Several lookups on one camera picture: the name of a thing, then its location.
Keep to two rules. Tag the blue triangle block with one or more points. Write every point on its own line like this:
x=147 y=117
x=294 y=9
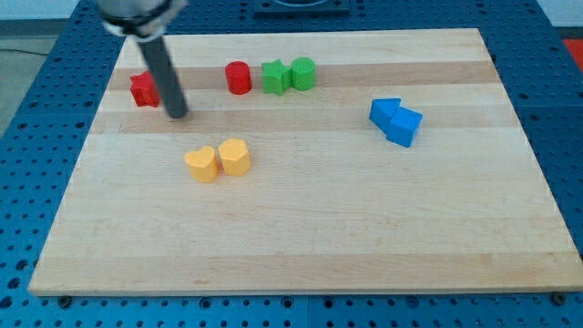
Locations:
x=382 y=111

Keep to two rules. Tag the green star block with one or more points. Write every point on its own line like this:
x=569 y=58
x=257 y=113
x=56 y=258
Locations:
x=275 y=77

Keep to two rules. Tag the light wooden board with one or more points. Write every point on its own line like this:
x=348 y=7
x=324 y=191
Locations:
x=330 y=205

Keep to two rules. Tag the red cylinder block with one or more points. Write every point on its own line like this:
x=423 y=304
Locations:
x=238 y=77

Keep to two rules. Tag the yellow hexagon block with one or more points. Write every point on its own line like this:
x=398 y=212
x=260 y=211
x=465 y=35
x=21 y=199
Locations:
x=235 y=157

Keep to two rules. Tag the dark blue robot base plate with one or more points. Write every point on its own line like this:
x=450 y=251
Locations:
x=265 y=8

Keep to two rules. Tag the blue cube block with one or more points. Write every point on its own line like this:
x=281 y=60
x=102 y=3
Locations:
x=403 y=127

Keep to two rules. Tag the yellow heart block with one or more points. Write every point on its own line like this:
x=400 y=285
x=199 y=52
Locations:
x=203 y=165

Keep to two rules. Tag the red star block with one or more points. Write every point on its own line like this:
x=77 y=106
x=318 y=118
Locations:
x=144 y=91

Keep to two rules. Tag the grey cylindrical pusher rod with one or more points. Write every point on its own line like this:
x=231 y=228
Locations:
x=157 y=59

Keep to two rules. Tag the green cylinder block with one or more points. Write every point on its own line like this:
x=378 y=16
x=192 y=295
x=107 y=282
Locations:
x=303 y=73

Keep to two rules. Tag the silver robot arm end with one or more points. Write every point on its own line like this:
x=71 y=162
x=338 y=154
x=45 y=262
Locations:
x=142 y=19

